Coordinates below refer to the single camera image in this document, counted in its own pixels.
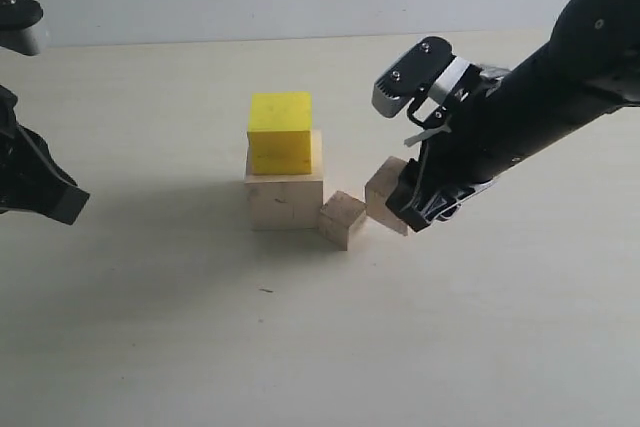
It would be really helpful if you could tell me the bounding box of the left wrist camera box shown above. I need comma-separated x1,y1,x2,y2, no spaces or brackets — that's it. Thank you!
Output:
1,0,49,57

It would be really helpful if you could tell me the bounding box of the large light wooden cube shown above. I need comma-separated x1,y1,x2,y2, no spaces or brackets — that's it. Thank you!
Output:
244,130,325,231

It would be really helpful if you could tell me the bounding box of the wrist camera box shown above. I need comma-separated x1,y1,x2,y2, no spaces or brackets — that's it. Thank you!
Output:
371,36,473,118
1,0,49,57

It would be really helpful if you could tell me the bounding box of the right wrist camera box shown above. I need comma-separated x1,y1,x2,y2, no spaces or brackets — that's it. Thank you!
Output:
371,36,473,118

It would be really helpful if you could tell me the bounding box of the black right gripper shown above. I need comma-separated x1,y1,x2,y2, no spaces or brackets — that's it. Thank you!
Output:
385,66,520,233

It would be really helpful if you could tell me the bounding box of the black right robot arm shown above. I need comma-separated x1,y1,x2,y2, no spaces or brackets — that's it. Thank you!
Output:
372,0,639,231

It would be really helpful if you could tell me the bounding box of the yellow cube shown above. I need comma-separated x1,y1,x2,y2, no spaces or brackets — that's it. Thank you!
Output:
247,91,312,175

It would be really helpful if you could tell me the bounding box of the medium small wooden cube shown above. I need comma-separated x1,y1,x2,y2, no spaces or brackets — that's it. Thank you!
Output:
365,156,409,236

